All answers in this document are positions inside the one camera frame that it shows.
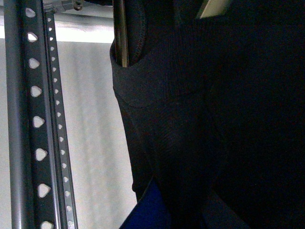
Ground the black t-shirt small chest logo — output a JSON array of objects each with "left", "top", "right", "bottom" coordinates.
[{"left": 111, "top": 0, "right": 305, "bottom": 229}]

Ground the wooden clothes hanger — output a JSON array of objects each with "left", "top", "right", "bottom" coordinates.
[{"left": 197, "top": 0, "right": 232, "bottom": 19}]

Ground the grey metal clothes rack frame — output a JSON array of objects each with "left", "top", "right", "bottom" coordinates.
[{"left": 3, "top": 0, "right": 131, "bottom": 229}]

